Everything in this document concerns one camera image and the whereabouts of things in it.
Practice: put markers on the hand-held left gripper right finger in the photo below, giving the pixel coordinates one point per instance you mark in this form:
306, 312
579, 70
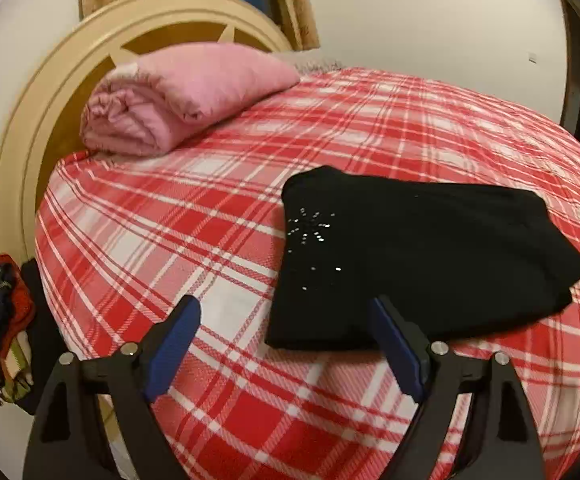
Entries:
397, 347

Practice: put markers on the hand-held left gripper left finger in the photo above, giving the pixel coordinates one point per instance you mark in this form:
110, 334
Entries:
172, 342

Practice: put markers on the black pants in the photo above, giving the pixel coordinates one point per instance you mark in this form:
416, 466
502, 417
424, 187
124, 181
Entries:
420, 260

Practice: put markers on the red plaid bed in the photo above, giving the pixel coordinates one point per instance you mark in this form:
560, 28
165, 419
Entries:
170, 230

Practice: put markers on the pile of colourful clothes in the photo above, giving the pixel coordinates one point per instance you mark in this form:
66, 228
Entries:
5, 320

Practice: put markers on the pink folded blanket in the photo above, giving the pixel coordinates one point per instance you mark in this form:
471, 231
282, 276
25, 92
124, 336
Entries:
180, 95

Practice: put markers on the cream wooden headboard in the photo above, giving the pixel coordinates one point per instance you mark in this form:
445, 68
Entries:
45, 110

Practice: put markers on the grey fuzzy blanket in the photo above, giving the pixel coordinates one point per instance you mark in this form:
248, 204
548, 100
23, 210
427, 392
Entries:
315, 64

